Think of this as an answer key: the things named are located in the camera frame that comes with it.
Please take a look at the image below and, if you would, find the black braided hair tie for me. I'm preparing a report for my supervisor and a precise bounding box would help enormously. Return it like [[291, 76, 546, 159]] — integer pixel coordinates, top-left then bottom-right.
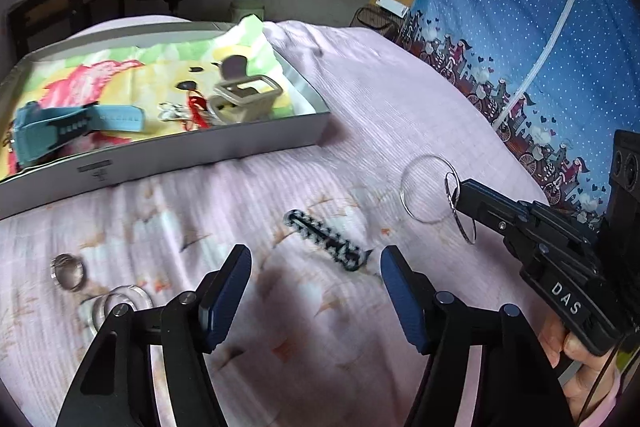
[[282, 208, 375, 273]]

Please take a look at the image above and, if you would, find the grey cardboard box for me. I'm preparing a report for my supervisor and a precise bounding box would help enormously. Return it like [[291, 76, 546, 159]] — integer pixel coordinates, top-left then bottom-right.
[[0, 22, 332, 220]]

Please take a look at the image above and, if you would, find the green printed cloth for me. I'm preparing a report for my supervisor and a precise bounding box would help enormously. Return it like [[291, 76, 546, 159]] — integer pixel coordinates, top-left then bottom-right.
[[0, 17, 306, 182]]

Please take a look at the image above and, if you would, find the person's right hand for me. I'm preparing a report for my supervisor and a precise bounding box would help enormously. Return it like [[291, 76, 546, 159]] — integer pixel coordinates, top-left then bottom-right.
[[540, 312, 623, 423]]

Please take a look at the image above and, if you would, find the silver charm keychain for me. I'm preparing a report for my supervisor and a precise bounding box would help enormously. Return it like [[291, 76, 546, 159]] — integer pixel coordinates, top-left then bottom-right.
[[157, 102, 188, 122]]

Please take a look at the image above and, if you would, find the wide silver ring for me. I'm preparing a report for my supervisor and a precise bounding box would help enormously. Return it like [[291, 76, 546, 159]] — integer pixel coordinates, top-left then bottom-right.
[[50, 253, 87, 292]]

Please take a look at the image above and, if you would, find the pale green trash can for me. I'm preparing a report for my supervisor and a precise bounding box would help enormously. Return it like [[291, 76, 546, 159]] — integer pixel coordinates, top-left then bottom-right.
[[230, 0, 266, 25]]

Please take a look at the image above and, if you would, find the clear glass bangle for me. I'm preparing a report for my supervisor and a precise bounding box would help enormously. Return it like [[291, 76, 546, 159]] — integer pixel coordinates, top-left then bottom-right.
[[80, 285, 153, 333]]

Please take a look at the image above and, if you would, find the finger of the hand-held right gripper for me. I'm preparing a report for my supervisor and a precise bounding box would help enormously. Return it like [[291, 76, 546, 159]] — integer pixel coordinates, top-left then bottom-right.
[[457, 179, 526, 238]]

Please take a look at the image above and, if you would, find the blue printed wardrobe curtain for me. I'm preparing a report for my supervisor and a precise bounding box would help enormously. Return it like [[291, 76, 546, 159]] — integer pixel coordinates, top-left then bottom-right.
[[395, 0, 640, 228]]

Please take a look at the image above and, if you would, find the person's right forearm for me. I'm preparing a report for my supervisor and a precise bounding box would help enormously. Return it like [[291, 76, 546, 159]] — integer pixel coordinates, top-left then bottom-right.
[[575, 369, 628, 427]]

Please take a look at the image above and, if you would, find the blue wristwatch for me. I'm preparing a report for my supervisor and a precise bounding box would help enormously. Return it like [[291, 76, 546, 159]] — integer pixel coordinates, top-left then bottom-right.
[[11, 101, 147, 168]]

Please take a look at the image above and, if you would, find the twisted silver bangle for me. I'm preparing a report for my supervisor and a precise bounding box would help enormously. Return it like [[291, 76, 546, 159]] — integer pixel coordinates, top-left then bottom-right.
[[443, 171, 478, 245]]

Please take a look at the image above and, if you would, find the thin silver bangle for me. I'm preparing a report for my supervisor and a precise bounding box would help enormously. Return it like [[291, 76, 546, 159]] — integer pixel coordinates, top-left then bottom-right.
[[400, 154, 458, 224]]

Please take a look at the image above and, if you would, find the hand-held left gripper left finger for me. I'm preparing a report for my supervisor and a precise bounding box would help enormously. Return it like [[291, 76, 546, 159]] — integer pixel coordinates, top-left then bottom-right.
[[55, 244, 253, 427]]

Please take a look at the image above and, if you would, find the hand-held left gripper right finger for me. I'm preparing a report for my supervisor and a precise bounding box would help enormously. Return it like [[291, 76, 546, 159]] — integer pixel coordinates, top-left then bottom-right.
[[380, 245, 576, 427]]

